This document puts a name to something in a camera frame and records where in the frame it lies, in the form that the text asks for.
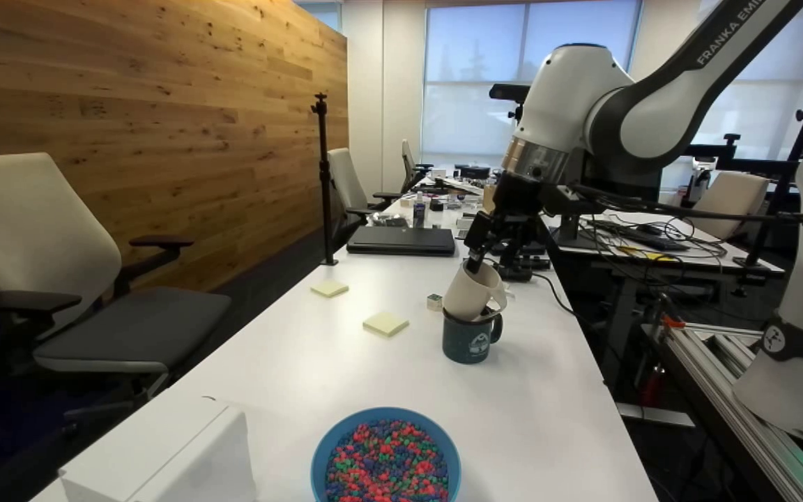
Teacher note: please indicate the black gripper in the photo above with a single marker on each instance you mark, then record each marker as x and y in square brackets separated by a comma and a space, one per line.
[516, 208]

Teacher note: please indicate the white mug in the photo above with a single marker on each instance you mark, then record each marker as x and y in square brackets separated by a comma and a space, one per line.
[472, 294]

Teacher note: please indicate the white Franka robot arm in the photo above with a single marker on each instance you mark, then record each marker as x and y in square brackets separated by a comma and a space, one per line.
[661, 113]

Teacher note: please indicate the dark green mug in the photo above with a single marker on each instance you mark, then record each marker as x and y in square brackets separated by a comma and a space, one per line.
[465, 340]

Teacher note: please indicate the black desktop device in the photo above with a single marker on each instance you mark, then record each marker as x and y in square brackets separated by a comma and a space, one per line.
[528, 268]

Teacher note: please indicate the black laptop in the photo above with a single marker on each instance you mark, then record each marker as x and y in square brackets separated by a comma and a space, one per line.
[400, 241]

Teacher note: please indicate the yellow sticky note pad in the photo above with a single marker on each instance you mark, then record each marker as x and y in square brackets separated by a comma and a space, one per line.
[329, 289]
[385, 325]

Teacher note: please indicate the white high-back chair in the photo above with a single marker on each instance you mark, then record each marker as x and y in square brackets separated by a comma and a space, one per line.
[346, 181]

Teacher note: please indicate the black tripod pole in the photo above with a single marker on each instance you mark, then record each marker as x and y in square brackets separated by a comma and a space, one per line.
[323, 184]

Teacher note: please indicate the blue bowl of coloured beads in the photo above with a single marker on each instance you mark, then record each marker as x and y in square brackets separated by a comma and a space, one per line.
[389, 461]

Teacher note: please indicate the beige office chair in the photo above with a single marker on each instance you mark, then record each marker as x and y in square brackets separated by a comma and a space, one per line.
[726, 203]

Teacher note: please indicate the clear plastic container box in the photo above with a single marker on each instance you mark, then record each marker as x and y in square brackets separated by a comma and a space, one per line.
[155, 456]

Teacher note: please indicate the white grey office chair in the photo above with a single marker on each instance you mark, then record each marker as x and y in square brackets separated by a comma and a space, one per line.
[39, 241]

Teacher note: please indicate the aluminium mounting rail frame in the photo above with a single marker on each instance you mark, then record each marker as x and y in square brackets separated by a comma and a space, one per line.
[746, 418]

